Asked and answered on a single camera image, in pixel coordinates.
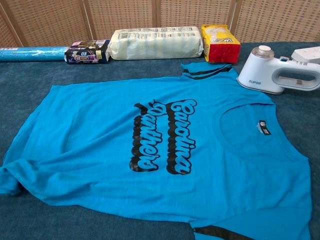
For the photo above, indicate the dark sanitary pad package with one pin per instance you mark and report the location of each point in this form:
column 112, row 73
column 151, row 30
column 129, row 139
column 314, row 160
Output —
column 85, row 56

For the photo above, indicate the teal carpet table cover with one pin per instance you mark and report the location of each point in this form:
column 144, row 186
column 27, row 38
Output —
column 30, row 75

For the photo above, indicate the blue plastic film roll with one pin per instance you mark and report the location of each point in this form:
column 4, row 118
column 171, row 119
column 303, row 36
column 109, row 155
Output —
column 32, row 53

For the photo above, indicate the blue printed t-shirt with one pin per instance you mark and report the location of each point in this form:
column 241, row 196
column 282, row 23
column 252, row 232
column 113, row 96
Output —
column 100, row 140

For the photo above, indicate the yellow red snack package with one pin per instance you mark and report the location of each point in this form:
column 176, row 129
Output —
column 222, row 50

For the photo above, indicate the white power strip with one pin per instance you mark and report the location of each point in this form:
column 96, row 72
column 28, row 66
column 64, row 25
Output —
column 308, row 56

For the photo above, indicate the long white wrapped pack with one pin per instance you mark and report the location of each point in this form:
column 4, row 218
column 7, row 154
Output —
column 155, row 43

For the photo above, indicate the woven wooden folding screen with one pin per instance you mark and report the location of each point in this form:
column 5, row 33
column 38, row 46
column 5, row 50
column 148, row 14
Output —
column 50, row 20

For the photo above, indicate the white handheld garment steamer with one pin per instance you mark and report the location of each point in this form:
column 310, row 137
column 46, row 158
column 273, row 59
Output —
column 257, row 70

